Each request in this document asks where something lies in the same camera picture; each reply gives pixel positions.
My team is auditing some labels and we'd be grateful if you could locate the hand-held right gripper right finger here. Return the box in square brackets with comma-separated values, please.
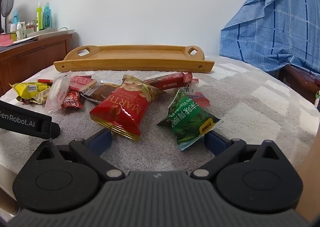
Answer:
[190, 131, 288, 180]

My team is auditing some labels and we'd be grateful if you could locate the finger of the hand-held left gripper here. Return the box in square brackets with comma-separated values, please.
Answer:
[41, 121, 61, 140]

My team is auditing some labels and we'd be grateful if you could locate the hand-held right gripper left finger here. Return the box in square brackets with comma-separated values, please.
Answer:
[29, 129, 125, 182]

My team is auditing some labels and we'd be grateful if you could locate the yellow snack packet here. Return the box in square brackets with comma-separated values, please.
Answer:
[9, 82, 52, 105]

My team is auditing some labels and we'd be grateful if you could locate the green snack bag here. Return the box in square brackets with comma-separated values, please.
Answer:
[157, 89, 224, 151]

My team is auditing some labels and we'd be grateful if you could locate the large red snack bag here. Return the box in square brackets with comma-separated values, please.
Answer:
[89, 74, 159, 141]

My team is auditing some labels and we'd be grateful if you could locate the small dark red packet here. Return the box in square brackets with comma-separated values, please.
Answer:
[61, 90, 83, 109]

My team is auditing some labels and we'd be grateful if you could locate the clear packet with white cake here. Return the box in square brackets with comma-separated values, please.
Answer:
[44, 72, 72, 113]

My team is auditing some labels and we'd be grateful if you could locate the pink packet with white label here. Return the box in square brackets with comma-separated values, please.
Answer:
[183, 78, 211, 107]

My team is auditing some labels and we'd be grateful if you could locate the clear packet with brown wafer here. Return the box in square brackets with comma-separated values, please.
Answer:
[81, 80, 122, 104]

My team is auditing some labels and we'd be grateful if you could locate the long red bar packet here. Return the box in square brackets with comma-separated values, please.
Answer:
[144, 72, 193, 91]

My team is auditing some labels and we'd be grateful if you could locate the wooden tray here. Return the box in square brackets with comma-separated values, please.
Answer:
[54, 45, 215, 75]

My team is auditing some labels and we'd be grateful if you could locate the grey white plush blanket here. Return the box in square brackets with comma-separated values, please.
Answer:
[0, 54, 320, 217]

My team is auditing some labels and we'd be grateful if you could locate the brown wooden cabinet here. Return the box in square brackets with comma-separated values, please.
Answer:
[0, 33, 73, 96]

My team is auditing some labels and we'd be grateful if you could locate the stack of papers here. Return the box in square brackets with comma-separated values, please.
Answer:
[0, 37, 38, 48]

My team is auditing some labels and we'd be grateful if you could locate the white plastic tray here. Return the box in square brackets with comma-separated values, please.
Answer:
[26, 27, 75, 41]

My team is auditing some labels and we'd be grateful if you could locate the yellow-green bottle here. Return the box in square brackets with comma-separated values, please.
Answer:
[36, 2, 43, 31]

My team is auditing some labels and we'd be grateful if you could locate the dark wooden furniture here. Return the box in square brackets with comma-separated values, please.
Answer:
[277, 63, 320, 108]

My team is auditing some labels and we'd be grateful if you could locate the blue checked cloth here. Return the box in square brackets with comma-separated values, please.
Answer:
[219, 0, 320, 76]

